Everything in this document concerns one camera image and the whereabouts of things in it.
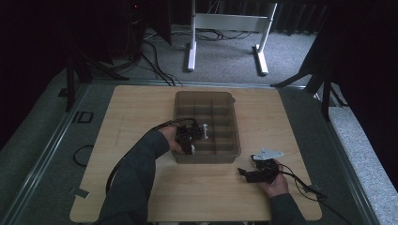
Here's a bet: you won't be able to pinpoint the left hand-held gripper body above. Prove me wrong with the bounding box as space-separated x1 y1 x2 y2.
174 119 210 148

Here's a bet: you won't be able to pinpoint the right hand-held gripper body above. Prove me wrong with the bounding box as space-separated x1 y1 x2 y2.
248 147 285 184

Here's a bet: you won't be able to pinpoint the brown divided organizer box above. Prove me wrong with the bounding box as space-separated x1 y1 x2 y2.
170 90 242 165

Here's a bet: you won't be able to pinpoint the person's left hand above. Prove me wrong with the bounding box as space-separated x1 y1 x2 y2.
158 125 186 155

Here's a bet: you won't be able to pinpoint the person's right hand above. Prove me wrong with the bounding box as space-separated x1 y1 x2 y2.
258 158 290 199

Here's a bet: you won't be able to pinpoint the black metal stand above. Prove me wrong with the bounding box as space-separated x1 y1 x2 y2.
269 52 349 123
63 43 130 113

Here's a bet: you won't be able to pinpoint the grey tape piece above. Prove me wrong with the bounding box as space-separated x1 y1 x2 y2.
74 187 91 200

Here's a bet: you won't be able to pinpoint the dark computer tower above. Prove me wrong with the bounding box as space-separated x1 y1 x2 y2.
124 0 148 61

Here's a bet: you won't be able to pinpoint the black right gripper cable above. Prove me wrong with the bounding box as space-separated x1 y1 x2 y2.
276 162 356 225

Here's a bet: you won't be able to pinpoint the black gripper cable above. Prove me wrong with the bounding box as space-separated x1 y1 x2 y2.
105 117 199 195
276 162 356 225

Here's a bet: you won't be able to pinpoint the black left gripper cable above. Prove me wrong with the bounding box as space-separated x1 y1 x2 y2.
105 117 199 195

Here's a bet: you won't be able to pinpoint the black floor cables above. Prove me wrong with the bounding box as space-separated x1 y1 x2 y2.
137 39 184 87

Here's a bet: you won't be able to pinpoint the black cables under desk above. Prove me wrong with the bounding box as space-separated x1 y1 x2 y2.
174 27 255 42

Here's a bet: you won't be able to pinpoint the black cable loop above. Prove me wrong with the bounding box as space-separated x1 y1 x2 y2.
72 144 95 168

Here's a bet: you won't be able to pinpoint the white desk frame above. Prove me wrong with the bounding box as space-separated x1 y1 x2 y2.
187 0 279 77

